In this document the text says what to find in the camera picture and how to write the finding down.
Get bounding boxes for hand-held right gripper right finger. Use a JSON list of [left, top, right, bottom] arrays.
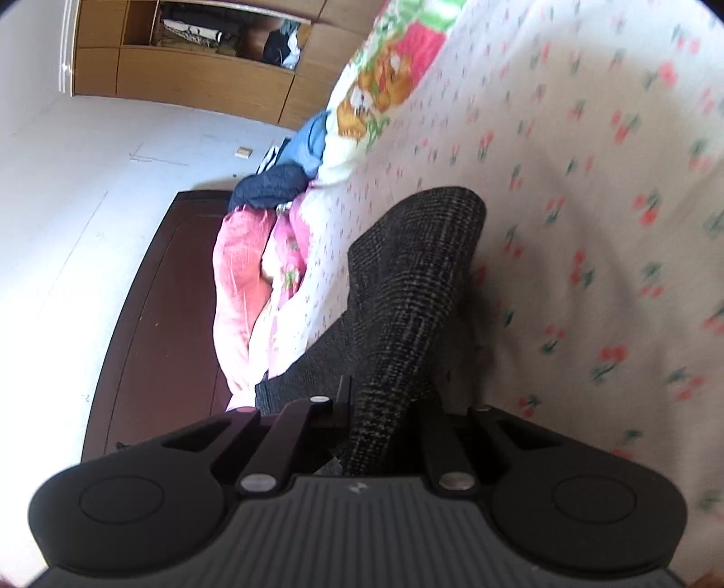
[[415, 404, 547, 494]]

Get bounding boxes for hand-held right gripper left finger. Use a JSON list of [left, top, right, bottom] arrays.
[[160, 374, 356, 498]]

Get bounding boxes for dark grey pants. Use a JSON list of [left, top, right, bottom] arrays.
[[254, 186, 487, 479]]

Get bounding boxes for pink quilt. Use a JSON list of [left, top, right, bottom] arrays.
[[213, 192, 319, 409]]

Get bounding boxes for navy blue cloth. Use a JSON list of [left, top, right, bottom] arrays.
[[229, 163, 310, 214]]

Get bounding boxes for cherry print bed blanket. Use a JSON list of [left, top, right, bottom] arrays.
[[305, 0, 724, 572]]

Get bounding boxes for light blue cloth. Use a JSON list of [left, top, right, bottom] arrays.
[[287, 110, 332, 177]]

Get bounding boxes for clothes in wardrobe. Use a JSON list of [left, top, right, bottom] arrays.
[[262, 19, 313, 72]]

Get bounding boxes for wooden wardrobe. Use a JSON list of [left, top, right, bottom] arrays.
[[73, 0, 392, 132]]

